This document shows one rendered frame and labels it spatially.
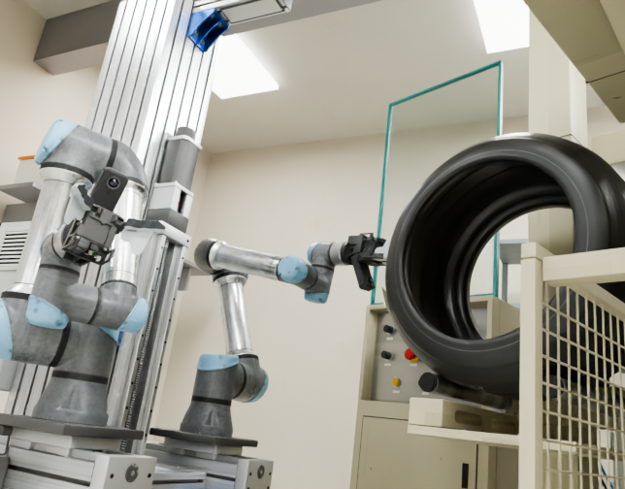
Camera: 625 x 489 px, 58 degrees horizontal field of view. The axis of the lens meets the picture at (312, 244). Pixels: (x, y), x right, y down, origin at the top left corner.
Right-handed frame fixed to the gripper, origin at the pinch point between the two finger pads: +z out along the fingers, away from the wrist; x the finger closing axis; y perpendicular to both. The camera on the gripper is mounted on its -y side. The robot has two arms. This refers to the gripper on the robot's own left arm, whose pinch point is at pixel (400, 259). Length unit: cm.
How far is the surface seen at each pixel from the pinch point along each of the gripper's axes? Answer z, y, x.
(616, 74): 50, 46, 4
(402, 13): -150, 225, 135
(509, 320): 0, -3, 63
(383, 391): -42, -35, 56
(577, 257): 72, -17, -57
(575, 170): 50, 15, -12
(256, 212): -378, 118, 214
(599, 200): 56, 8, -12
